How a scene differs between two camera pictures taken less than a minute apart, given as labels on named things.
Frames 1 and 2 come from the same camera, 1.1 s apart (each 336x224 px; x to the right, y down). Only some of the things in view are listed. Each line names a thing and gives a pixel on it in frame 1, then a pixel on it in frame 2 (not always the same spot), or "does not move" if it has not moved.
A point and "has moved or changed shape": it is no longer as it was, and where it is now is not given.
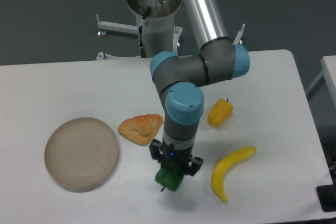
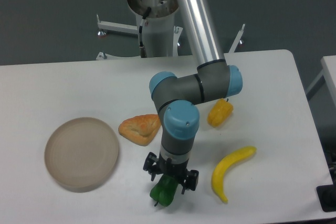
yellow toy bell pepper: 219,113 does not move
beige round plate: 81,154 does not move
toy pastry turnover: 140,129 does not move
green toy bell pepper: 169,176 has moved or changed shape
